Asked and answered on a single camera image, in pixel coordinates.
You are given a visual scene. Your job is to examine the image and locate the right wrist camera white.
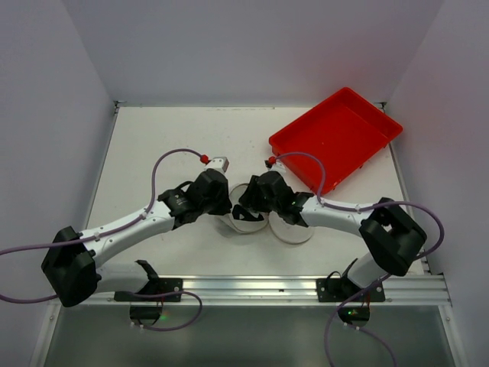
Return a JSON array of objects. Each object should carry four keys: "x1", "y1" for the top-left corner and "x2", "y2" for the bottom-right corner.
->
[{"x1": 264, "y1": 156, "x2": 287, "y2": 175}]

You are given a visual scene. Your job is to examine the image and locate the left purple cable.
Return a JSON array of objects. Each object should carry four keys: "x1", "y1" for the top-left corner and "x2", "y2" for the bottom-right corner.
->
[{"x1": 0, "y1": 148, "x2": 210, "y2": 305}]

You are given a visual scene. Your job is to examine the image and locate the red plastic tray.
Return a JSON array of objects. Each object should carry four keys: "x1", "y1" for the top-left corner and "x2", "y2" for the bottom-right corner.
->
[{"x1": 269, "y1": 87, "x2": 403, "y2": 194}]

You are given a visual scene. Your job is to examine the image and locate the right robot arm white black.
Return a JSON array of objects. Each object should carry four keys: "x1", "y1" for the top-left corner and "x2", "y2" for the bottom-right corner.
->
[{"x1": 233, "y1": 171, "x2": 427, "y2": 289}]

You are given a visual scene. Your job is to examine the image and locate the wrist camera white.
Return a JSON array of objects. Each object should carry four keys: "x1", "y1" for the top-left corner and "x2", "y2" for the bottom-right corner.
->
[
  {"x1": 264, "y1": 156, "x2": 287, "y2": 175},
  {"x1": 205, "y1": 157, "x2": 229, "y2": 174}
]

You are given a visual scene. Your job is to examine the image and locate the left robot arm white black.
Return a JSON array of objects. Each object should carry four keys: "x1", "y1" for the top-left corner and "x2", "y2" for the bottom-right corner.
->
[{"x1": 41, "y1": 168, "x2": 232, "y2": 307}]

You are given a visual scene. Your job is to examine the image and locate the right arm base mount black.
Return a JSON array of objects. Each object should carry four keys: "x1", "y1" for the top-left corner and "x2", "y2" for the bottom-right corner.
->
[{"x1": 316, "y1": 259, "x2": 386, "y2": 327}]

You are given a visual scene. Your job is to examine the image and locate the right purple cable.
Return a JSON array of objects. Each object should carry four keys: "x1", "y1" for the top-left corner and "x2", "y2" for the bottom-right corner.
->
[{"x1": 267, "y1": 151, "x2": 446, "y2": 367}]

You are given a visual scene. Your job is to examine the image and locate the aluminium mounting rail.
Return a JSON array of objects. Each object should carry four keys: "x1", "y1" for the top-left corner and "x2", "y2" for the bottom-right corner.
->
[{"x1": 49, "y1": 273, "x2": 452, "y2": 307}]

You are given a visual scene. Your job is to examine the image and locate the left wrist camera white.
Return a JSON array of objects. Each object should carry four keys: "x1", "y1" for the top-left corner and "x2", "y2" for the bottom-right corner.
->
[{"x1": 205, "y1": 157, "x2": 229, "y2": 174}]

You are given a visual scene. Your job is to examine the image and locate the purple cable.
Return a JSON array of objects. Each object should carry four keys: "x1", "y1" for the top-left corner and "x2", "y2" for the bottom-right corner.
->
[
  {"x1": 267, "y1": 151, "x2": 446, "y2": 367},
  {"x1": 0, "y1": 148, "x2": 210, "y2": 305}
]

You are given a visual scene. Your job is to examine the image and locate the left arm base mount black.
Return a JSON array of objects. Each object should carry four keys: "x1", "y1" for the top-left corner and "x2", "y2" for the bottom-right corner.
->
[{"x1": 114, "y1": 260, "x2": 183, "y2": 326}]

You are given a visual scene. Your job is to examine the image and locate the black garment inside bag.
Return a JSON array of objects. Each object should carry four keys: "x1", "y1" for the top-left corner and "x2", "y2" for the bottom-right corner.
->
[{"x1": 232, "y1": 204, "x2": 264, "y2": 222}]

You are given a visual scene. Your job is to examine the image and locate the white mesh laundry bag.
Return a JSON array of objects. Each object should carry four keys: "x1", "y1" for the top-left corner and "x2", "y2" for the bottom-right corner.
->
[{"x1": 218, "y1": 183, "x2": 314, "y2": 245}]

